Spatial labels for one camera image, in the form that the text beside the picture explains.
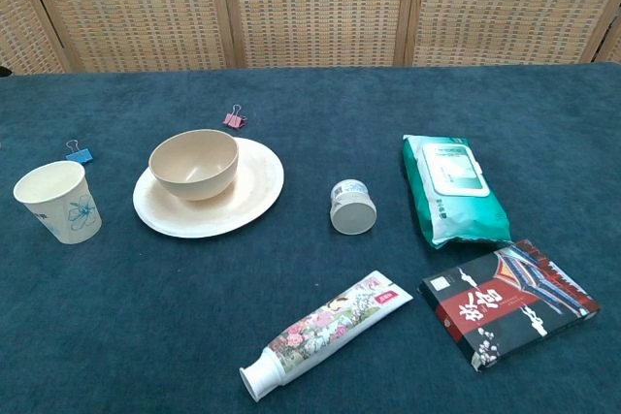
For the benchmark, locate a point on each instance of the beige bowl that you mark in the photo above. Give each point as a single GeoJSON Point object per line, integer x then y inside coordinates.
{"type": "Point", "coordinates": [194, 181]}

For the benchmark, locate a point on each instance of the white paper cup blue flower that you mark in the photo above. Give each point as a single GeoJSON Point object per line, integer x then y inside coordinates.
{"type": "Point", "coordinates": [63, 210]}

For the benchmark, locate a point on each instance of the large white plate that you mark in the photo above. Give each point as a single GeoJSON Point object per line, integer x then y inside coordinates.
{"type": "Point", "coordinates": [252, 181]}

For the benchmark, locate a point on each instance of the small white jar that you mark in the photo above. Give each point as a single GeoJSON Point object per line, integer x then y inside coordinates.
{"type": "Point", "coordinates": [353, 215]}

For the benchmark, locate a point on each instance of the pink binder clip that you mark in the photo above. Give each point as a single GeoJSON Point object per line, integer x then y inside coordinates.
{"type": "Point", "coordinates": [234, 120]}

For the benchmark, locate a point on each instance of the green wet wipes pack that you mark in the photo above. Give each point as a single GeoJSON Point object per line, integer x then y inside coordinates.
{"type": "Point", "coordinates": [451, 191]}

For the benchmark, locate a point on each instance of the floral toothpaste tube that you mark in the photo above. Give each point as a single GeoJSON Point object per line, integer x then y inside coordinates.
{"type": "Point", "coordinates": [330, 327]}

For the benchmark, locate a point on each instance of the woven bamboo folding screen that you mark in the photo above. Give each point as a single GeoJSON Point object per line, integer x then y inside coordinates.
{"type": "Point", "coordinates": [310, 7]}

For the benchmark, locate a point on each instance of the dark blue table carpet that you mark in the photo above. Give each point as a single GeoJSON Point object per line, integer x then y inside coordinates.
{"type": "Point", "coordinates": [145, 312]}

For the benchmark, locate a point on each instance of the black red printed box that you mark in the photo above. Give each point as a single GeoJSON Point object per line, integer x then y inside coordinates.
{"type": "Point", "coordinates": [504, 302]}

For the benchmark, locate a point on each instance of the blue binder clip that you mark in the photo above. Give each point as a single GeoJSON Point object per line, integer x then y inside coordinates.
{"type": "Point", "coordinates": [80, 157]}

